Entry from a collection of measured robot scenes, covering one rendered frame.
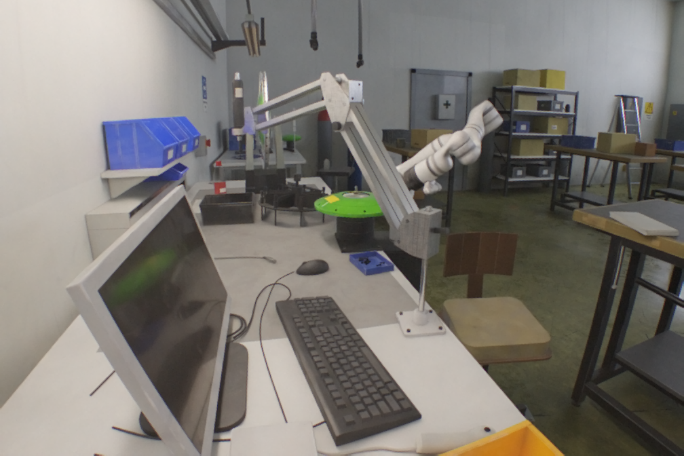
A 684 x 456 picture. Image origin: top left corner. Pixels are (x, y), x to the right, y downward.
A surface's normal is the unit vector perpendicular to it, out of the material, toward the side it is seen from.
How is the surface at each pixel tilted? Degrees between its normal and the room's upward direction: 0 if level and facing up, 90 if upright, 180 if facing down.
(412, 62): 90
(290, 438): 0
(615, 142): 90
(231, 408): 0
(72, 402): 0
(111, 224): 90
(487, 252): 90
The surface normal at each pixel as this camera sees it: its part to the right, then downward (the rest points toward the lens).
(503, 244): -0.32, 0.22
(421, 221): -0.69, 0.17
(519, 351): -0.02, 0.24
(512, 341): 0.00, -0.97
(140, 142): 0.20, 0.27
